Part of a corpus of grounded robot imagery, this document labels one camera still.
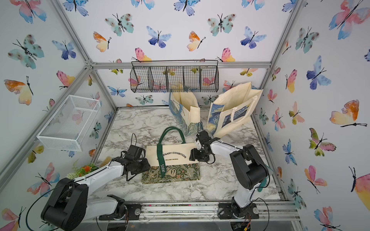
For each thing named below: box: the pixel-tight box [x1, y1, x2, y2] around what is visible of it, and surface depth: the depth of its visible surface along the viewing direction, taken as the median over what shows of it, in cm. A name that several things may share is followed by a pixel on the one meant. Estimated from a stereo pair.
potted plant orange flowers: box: [66, 158, 100, 180], surface depth 71 cm
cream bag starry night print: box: [207, 81, 264, 138], surface depth 95 cm
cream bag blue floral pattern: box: [168, 90, 203, 137], surface depth 102 cm
